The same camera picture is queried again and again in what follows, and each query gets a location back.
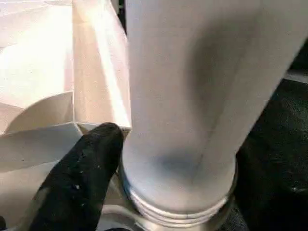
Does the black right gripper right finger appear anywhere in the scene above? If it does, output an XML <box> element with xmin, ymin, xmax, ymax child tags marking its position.
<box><xmin>234</xmin><ymin>134</ymin><xmax>308</xmax><ymax>231</ymax></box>

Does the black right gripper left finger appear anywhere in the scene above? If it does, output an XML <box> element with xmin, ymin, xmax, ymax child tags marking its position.
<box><xmin>28</xmin><ymin>122</ymin><xmax>125</xmax><ymax>231</ymax></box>

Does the white plastic table top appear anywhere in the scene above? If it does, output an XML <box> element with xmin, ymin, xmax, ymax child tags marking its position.
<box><xmin>0</xmin><ymin>0</ymin><xmax>243</xmax><ymax>231</ymax></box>

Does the white plastic table leg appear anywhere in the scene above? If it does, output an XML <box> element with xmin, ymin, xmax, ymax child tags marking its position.
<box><xmin>119</xmin><ymin>0</ymin><xmax>308</xmax><ymax>223</ymax></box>

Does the black work mat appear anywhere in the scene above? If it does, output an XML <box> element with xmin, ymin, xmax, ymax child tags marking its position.
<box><xmin>0</xmin><ymin>60</ymin><xmax>308</xmax><ymax>231</ymax></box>

